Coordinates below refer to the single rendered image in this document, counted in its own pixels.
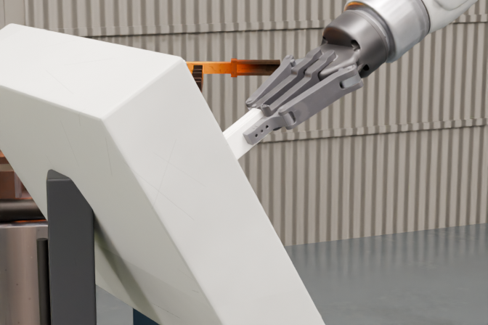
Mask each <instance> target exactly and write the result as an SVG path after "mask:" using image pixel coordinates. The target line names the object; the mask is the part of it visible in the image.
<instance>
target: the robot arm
mask: <svg viewBox="0 0 488 325"><path fill-rule="evenodd" d="M477 1H478V0H348V1H347V2H346V5H345V6H344V9H343V13H342V14H341V15H339V16H338V17H337V18H335V19H334V20H333V21H332V22H331V23H329V24H328V25H327V26H326V27H325V29H324V31H323V34H322V43H321V45H320V46H318V47H317V48H315V49H313V50H311V51H310V52H308V53H307V54H306V56H305V57H304V58H301V59H294V57H293V55H292V54H290V55H288V56H286V57H285V58H284V59H283V61H282V63H281V65H280V66H279V67H278V68H277V69H276V70H275V71H274V72H273V74H271V75H270V77H269V78H268V79H267V80H266V81H265V82H264V83H263V84H262V85H261V86H260V87H259V88H258V89H257V90H256V91H255V92H254V93H253V94H252V95H251V96H250V97H249V98H248V99H247V101H246V102H245V104H246V106H247V108H248V110H249V112H248V113H247V114H246V115H244V116H243V117H242V118H241V119H239V120H238V121H237V122H236V123H234V124H233V125H232V126H230V127H229V128H228V129H227V130H226V131H225V132H223V134H224V137H225V139H226V140H227V142H228V144H229V146H230V148H231V150H232V151H233V153H234V155H235V157H236V159H239V158H240V157H241V156H243V155H244V154H245V153H246V152H247V151H248V150H249V149H251V148H252V147H253V146H255V145H256V144H257V143H258V142H260V141H261V140H262V139H263V138H264V137H265V136H267V135H268V134H269V133H270V132H272V131H277V130H279V129H281V128H282V127H285V128H286V130H291V129H293V128H295V127H296V126H298V125H300V124H301V123H303V122H304V121H305V120H307V119H309V118H310V117H312V116H313V115H315V114H317V113H318V112H319V111H321V110H323V109H325V108H326V107H327V106H329V105H330V104H332V103H334V102H335V101H337V100H338V99H340V98H341V97H343V96H344V95H346V94H349V93H351V92H353V91H356V90H357V89H360V88H362V87H363V86H364V84H363V82H362V79H361V78H366V77H368V76H369V75H370V74H371V73H373V72H374V71H375V70H377V69H378V68H379V67H380V66H381V65H382V64H383V63H384V62H385V63H393V62H395V61H397V60H398V59H399V58H400V57H401V56H402V55H403V54H405V53H406V52H407V51H409V50H410V49H411V48H412V47H414V45H416V44H418V43H419V42H421V41H422V40H423V39H424V38H425V37H426V36H427V35H428V34H429V33H432V32H434V31H436V30H440V29H442V28H444V27H445V26H447V25H449V24H450V23H451V22H452V21H454V20H456V19H457V18H458V17H459V16H461V15H462V14H463V13H464V12H465V11H467V10H468V9H469V8H470V7H471V6H472V5H473V4H475V3H476V2H477Z"/></svg>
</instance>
